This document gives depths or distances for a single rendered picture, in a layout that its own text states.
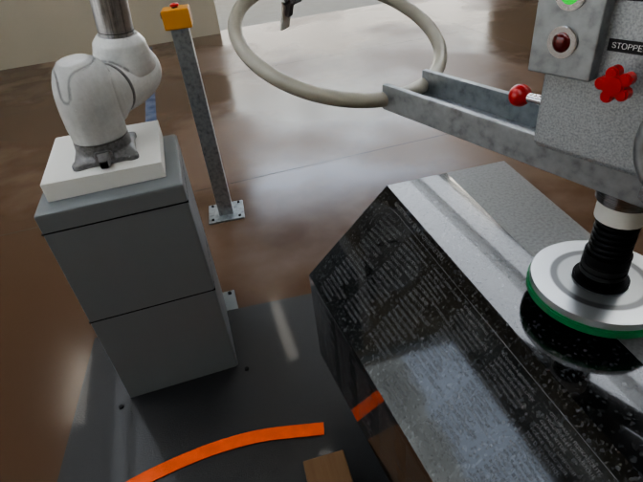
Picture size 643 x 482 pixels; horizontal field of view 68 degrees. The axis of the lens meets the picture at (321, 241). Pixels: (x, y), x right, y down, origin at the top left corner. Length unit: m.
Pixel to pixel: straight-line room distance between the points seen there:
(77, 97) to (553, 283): 1.21
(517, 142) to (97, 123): 1.09
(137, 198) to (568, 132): 1.09
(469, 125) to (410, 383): 0.48
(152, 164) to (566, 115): 1.09
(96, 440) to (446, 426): 1.30
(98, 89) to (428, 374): 1.09
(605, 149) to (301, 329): 1.48
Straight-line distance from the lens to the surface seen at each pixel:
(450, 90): 1.01
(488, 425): 0.85
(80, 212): 1.45
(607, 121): 0.67
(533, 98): 0.75
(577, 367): 0.83
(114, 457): 1.82
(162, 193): 1.41
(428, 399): 0.92
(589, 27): 0.64
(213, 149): 2.57
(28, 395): 2.19
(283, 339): 1.93
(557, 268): 0.91
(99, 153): 1.49
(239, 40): 1.06
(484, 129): 0.84
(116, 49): 1.57
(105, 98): 1.46
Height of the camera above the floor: 1.41
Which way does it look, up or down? 36 degrees down
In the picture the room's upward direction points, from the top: 7 degrees counter-clockwise
